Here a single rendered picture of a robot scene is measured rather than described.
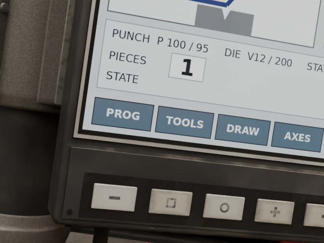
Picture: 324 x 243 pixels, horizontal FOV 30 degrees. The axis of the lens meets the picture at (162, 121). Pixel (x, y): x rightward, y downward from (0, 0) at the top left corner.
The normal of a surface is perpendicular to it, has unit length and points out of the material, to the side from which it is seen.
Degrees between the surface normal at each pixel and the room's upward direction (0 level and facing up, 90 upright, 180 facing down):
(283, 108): 90
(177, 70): 90
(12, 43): 90
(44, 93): 90
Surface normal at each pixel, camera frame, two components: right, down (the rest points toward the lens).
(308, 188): 0.28, 0.09
